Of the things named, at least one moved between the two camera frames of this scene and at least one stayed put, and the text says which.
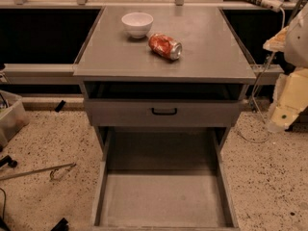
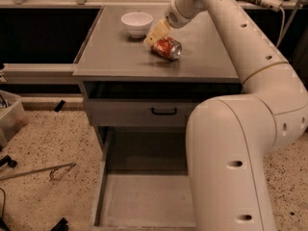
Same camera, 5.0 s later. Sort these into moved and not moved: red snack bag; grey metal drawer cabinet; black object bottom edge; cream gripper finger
Moved: cream gripper finger
Not moved: grey metal drawer cabinet; black object bottom edge; red snack bag
